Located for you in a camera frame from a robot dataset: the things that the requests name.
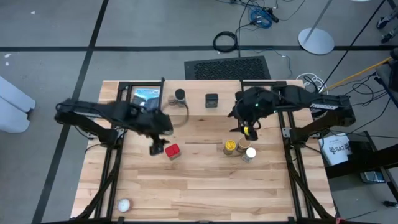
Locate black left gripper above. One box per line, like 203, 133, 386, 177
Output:
138, 108, 174, 157

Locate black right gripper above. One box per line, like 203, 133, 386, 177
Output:
228, 87, 265, 141

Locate tan-lid furikake jar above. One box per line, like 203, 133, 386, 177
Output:
236, 136, 252, 154

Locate yellow-lid crunchy onion jar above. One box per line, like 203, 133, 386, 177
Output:
223, 139, 237, 156

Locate red-lid smoked paprika tin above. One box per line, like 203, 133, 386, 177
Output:
164, 143, 182, 161

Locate white-lid bagel sesame jar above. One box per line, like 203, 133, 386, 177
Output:
241, 147, 257, 164

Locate green black pepper tin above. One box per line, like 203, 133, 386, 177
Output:
205, 93, 220, 109

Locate black-lid spice jar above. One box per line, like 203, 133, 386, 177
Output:
174, 88, 187, 107

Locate blue and black package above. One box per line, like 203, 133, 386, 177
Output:
129, 87, 161, 113

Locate black perforated floor mat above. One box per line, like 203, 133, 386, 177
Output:
183, 55, 272, 80

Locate small white ball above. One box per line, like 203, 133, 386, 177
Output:
118, 198, 131, 213

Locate white printed box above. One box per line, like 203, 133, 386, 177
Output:
317, 133, 352, 166

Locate thin black slanted pole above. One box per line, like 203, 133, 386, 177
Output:
320, 0, 387, 93

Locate black side cart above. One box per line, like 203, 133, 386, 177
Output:
323, 130, 398, 200

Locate white foam block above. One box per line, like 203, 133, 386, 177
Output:
0, 76, 37, 134

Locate office chair base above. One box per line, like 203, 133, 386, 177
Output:
376, 15, 398, 44

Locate black aluminium rig frame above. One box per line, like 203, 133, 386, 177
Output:
241, 80, 335, 222
74, 80, 164, 222

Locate white coiled cable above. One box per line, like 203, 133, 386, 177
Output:
295, 73, 327, 94

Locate black coiled floor cable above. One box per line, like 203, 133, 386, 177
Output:
212, 30, 239, 53

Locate blue coiled cable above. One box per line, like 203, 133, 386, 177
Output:
248, 6, 274, 29

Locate yellow cable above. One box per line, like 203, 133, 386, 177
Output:
326, 57, 392, 91

